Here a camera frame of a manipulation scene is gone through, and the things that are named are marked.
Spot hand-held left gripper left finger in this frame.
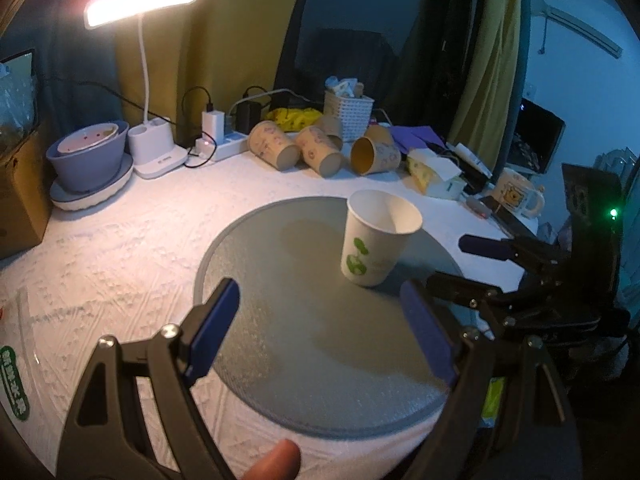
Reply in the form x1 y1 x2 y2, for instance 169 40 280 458
55 277 241 480

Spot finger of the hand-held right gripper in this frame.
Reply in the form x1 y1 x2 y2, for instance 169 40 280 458
426 271 526 322
458 233 568 272

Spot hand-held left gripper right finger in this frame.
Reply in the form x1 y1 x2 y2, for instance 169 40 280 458
399 280 587 480

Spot white paper cup green print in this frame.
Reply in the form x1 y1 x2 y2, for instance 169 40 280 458
341 189 424 288

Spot brown printed paper cup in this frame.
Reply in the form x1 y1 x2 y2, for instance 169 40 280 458
349 136 403 177
363 123 396 144
314 114 346 151
293 125 344 179
248 120 302 171

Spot person's left hand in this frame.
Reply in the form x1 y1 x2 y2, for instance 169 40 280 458
243 438 302 480

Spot black flat device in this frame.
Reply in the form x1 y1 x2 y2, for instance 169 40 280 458
479 194 538 239

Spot white mug yellow cartoon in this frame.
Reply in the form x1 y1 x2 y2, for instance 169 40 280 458
492 167 546 219

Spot grey round mat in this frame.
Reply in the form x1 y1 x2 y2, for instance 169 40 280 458
192 194 464 439

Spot yellow tissue box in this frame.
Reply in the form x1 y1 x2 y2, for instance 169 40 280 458
405 148 466 201

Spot white tube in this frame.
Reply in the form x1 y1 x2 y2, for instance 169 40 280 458
451 142 494 173

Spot yellow packet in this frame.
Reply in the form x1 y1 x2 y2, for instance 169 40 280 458
479 376 507 429

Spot dark laptop screen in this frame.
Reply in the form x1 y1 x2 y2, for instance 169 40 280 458
506 97 567 177

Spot purple cloth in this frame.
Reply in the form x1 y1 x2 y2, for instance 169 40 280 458
387 124 447 150

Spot white round plate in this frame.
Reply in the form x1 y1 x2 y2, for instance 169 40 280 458
48 152 136 211

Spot white power strip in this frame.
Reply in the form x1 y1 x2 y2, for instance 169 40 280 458
185 130 251 164

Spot white woven basket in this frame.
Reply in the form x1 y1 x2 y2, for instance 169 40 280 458
323 90 375 144

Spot yellow curtain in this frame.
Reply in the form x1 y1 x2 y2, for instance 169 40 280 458
446 0 532 173

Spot white desk lamp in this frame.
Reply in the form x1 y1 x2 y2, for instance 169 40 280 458
83 0 204 180

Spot white charger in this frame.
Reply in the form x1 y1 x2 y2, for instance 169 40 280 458
201 108 227 144

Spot purple bowl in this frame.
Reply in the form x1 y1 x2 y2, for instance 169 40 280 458
46 120 132 194

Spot small packets in basket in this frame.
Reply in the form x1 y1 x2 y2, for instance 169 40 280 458
325 75 367 99

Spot dark hanging cloth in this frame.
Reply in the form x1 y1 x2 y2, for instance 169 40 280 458
394 0 503 133

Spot black charger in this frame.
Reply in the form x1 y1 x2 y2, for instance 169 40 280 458
235 102 264 134

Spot yellow cloth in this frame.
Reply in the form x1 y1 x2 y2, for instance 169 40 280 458
264 107 324 134

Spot pale inner bowl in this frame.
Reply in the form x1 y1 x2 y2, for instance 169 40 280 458
56 126 120 156

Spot black chair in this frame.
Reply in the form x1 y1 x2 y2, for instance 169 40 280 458
272 29 402 127

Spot cardboard box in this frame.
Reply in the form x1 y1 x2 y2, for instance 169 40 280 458
0 124 54 261

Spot white air conditioner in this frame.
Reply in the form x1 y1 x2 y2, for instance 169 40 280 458
542 4 626 59

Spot clear plastic packaging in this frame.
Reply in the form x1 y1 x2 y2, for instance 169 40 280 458
0 48 40 137

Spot black cable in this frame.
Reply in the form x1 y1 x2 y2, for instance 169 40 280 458
180 85 214 169

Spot white cable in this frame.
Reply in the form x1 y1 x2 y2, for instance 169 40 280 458
229 88 292 116

